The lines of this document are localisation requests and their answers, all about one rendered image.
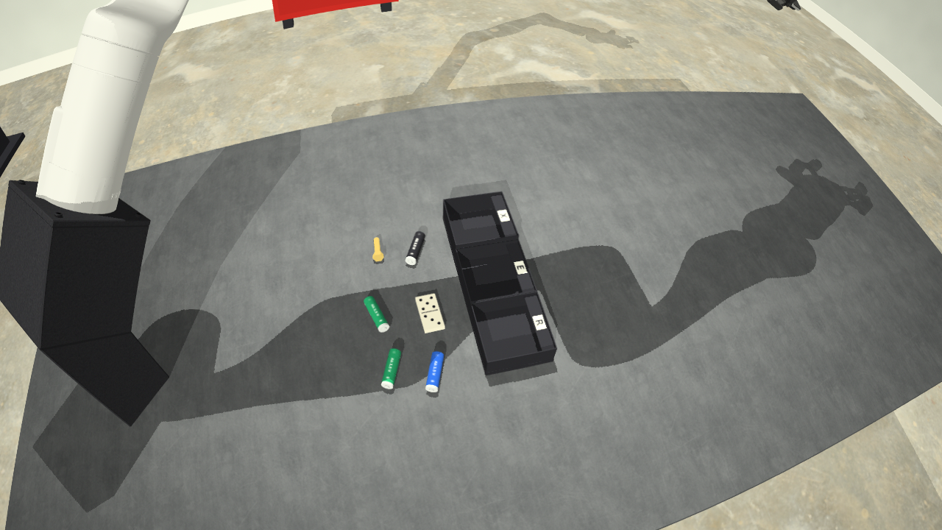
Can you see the green aa battery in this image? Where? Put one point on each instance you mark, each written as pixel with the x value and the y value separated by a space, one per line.
pixel 391 368
pixel 376 314

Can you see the black divided bin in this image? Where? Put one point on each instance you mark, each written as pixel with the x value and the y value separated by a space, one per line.
pixel 500 294

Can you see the blue aa battery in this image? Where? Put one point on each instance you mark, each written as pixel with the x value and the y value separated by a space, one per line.
pixel 434 372

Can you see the white domino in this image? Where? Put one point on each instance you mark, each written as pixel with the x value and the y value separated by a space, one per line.
pixel 429 313

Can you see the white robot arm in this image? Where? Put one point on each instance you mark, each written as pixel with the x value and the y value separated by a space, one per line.
pixel 91 133

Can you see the black aa battery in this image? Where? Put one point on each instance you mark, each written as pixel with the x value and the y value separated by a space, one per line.
pixel 415 248

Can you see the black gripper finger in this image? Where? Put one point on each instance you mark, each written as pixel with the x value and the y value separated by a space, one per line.
pixel 793 4

